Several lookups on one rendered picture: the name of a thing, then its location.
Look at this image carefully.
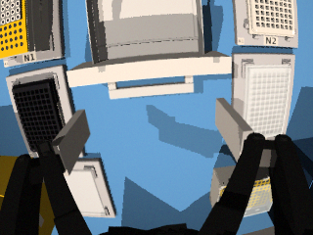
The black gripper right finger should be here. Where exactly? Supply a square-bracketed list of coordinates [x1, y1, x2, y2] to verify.
[198, 98, 313, 235]

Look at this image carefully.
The yellow open-top bin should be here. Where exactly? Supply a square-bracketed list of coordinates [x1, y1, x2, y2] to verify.
[0, 156, 55, 235]

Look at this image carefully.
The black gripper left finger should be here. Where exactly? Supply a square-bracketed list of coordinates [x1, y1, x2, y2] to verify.
[0, 109, 92, 235]

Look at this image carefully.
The blue flat mat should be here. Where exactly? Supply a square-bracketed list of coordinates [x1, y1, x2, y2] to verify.
[0, 0, 313, 235]

